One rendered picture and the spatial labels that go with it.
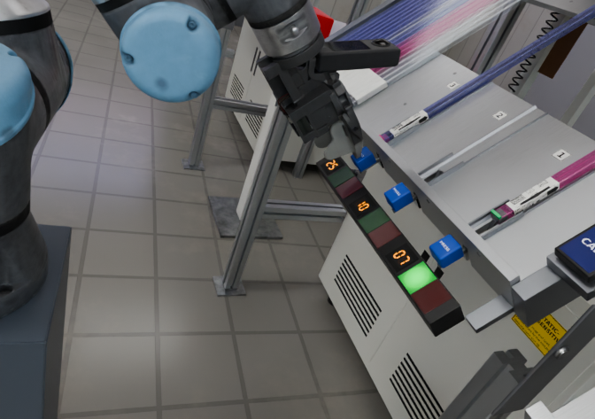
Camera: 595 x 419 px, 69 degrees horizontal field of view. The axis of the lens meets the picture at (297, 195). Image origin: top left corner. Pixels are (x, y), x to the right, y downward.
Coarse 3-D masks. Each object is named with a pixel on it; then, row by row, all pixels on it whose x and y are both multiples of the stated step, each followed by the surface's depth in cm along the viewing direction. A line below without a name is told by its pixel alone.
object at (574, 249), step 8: (592, 232) 41; (576, 240) 41; (584, 240) 41; (592, 240) 40; (560, 248) 41; (568, 248) 41; (576, 248) 40; (584, 248) 40; (592, 248) 40; (568, 256) 40; (576, 256) 40; (584, 256) 40; (592, 256) 39; (584, 264) 39; (592, 264) 39
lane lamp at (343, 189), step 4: (348, 180) 67; (352, 180) 66; (356, 180) 66; (344, 184) 66; (348, 184) 66; (352, 184) 66; (356, 184) 65; (360, 184) 65; (336, 188) 67; (340, 188) 66; (344, 188) 66; (348, 188) 66; (352, 188) 65; (356, 188) 65; (360, 188) 64; (340, 192) 66; (344, 192) 65; (348, 192) 65; (352, 192) 65; (344, 196) 65
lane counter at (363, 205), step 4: (364, 196) 63; (368, 196) 63; (356, 200) 63; (360, 200) 63; (364, 200) 63; (368, 200) 62; (372, 200) 62; (352, 204) 63; (356, 204) 63; (360, 204) 62; (364, 204) 62; (368, 204) 62; (372, 204) 62; (352, 208) 63; (356, 208) 62; (360, 208) 62; (364, 208) 62; (368, 208) 61; (356, 212) 62; (360, 212) 62; (364, 212) 61
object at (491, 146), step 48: (384, 96) 75; (432, 96) 70; (480, 96) 65; (432, 144) 63; (480, 144) 59; (528, 144) 56; (576, 144) 53; (480, 192) 54; (576, 192) 49; (528, 240) 48
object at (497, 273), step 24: (360, 120) 70; (384, 144) 64; (384, 168) 70; (408, 168) 59; (432, 192) 55; (432, 216) 58; (456, 216) 51; (456, 240) 54; (480, 240) 48; (480, 264) 50; (504, 264) 45; (504, 288) 46
